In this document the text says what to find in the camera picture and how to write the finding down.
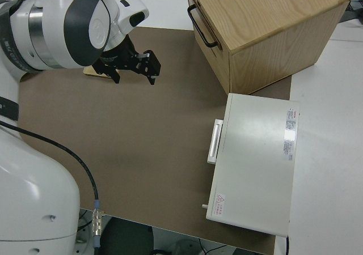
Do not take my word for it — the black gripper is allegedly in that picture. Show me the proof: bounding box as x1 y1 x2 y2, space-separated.
94 36 162 86

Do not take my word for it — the brown table mat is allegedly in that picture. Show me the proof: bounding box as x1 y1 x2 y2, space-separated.
17 27 293 255

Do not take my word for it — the light wooden drawer cabinet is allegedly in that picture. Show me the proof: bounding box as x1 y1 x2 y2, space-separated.
184 0 352 95

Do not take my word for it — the white toaster oven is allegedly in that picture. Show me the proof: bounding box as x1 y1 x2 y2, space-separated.
200 92 301 237

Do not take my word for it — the black round base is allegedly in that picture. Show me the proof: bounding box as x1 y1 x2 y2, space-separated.
103 218 155 255

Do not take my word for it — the black mesh object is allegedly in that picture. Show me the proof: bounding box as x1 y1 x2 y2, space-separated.
343 0 363 22

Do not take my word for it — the black metal drawer handle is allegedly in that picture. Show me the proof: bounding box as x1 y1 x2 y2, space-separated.
187 5 220 49

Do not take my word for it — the black cable with metal connector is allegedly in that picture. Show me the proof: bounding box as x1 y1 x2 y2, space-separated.
0 120 102 250

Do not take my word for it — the black strap on arm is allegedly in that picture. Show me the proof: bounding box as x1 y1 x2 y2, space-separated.
0 96 20 121

